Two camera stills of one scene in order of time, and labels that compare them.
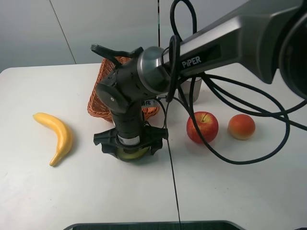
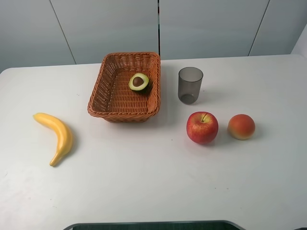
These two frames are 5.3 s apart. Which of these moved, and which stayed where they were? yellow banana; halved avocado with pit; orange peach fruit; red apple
Moved: halved avocado with pit
Stayed: orange peach fruit; red apple; yellow banana
